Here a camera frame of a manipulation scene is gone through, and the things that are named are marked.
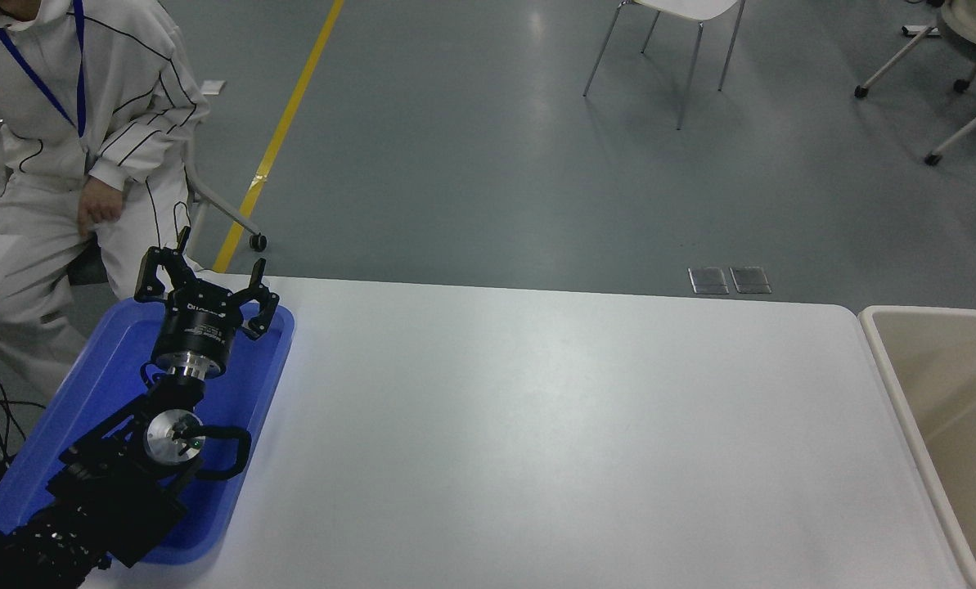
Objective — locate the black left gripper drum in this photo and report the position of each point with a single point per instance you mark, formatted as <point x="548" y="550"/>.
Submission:
<point x="197" y="327"/>

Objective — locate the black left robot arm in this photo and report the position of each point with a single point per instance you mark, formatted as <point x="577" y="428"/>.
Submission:
<point x="111" y="491"/>

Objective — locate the white metal-legged chair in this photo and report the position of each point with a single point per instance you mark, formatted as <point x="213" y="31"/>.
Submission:
<point x="692" y="6"/>

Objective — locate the white floor base bar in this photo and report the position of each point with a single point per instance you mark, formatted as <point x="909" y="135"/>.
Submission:
<point x="919" y="30"/>

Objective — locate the white-legged rolling chair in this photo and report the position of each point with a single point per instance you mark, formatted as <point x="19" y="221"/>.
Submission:
<point x="897" y="59"/>

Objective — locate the silver floor plate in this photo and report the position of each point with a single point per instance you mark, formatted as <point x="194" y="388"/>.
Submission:
<point x="708" y="281"/>
<point x="751" y="280"/>

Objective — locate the blue plastic tray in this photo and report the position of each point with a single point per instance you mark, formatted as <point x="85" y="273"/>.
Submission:
<point x="242" y="393"/>

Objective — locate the large pale bin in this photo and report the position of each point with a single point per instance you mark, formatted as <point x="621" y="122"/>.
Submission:
<point x="954" y="393"/>

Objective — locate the person's left hand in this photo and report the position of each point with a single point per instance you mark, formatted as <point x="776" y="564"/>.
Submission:
<point x="101" y="204"/>

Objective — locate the grey office chair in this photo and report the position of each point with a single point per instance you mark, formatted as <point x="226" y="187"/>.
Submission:
<point x="218" y="200"/>

